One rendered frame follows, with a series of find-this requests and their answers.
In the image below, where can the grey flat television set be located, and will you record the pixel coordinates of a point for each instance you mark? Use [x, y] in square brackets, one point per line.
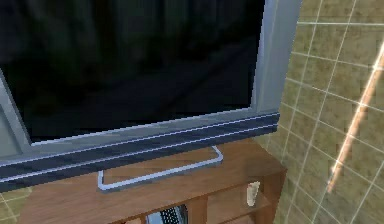
[133, 66]

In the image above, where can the brown wooden television stand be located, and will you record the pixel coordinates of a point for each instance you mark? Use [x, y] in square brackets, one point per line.
[213, 180]

